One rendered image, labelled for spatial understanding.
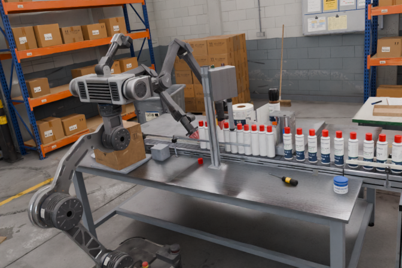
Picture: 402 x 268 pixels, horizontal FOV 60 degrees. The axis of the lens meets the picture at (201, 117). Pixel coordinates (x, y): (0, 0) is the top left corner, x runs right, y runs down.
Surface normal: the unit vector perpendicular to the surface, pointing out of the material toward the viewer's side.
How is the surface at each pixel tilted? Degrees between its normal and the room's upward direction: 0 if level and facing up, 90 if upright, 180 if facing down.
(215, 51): 90
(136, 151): 90
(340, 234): 90
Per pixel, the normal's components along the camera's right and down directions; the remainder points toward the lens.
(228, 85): 0.38, 0.22
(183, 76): -0.50, 0.30
